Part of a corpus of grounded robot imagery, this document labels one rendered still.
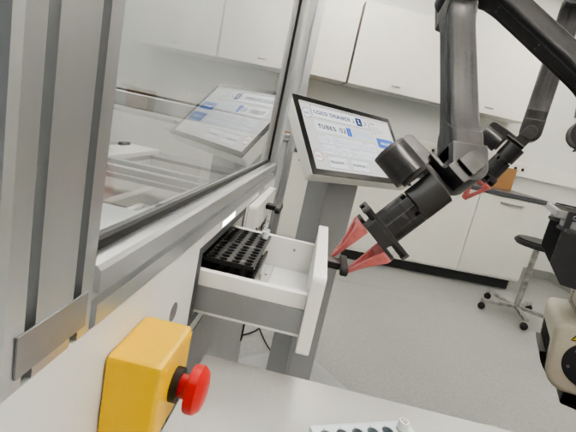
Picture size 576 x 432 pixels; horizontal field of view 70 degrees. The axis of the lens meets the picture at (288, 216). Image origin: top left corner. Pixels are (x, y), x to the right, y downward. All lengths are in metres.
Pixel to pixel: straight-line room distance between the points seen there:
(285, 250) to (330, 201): 0.80
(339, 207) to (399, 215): 0.96
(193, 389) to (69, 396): 0.09
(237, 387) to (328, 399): 0.12
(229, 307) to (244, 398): 0.11
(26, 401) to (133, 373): 0.09
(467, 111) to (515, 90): 3.76
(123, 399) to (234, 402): 0.23
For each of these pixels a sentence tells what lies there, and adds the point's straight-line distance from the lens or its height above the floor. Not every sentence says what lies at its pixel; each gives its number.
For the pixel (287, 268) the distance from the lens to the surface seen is 0.79.
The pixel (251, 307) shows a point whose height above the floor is 0.86.
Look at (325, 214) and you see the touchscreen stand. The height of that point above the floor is 0.80.
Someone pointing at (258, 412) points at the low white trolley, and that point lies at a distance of 0.56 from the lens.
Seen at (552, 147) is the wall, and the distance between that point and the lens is 5.18.
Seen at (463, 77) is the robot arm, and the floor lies 1.24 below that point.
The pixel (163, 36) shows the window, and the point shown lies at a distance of 0.36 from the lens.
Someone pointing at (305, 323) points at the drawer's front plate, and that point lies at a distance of 0.54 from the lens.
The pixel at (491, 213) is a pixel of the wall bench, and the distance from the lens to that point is 4.15.
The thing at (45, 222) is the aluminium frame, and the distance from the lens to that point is 0.23.
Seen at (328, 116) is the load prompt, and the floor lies 1.15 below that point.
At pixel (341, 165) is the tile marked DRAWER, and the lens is 1.44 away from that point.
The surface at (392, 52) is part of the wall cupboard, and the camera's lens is 4.10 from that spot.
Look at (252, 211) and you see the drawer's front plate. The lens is 0.83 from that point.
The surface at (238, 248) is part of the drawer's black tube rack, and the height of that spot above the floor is 0.90.
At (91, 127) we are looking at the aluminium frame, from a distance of 0.26.
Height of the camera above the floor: 1.10
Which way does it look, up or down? 13 degrees down
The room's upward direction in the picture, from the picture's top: 12 degrees clockwise
